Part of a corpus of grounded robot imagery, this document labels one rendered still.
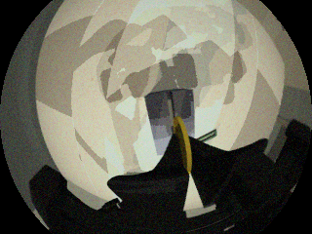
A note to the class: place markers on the gold coin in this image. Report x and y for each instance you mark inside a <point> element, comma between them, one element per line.
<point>181,133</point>

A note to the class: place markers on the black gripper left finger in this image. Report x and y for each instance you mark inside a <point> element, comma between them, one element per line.
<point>169,179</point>

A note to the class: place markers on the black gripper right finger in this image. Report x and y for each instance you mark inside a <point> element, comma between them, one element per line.
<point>212,167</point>

